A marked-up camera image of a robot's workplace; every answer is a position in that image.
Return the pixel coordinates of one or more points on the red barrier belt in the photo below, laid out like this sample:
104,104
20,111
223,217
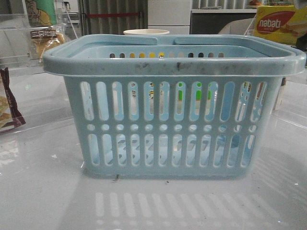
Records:
110,15

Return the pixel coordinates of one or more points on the white cabinet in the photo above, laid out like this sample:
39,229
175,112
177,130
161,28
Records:
171,15

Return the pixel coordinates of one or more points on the clear acrylic display shelf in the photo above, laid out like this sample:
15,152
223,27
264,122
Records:
249,31
40,97

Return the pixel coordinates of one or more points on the light blue plastic basket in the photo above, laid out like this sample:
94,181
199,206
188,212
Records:
124,99

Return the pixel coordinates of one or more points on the plate of fruit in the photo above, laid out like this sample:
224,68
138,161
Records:
255,3

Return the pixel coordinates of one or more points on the orange yellow snack box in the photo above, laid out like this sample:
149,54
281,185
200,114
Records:
260,92

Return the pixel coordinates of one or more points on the clear acrylic right display shelf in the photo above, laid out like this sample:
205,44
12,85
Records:
249,31

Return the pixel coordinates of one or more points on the packaged bread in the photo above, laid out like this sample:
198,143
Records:
47,38

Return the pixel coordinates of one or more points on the colourful puzzle cube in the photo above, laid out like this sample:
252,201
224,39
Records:
198,93

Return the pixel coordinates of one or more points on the clear acrylic left display shelf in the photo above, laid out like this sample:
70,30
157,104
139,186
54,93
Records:
40,97

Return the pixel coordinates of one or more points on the green cartoon snack bag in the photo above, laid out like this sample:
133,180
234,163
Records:
41,12

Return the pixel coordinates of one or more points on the yellow nabati wafer box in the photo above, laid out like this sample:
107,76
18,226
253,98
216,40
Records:
281,24

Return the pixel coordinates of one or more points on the brown wafer snack bag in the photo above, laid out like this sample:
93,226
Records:
10,117

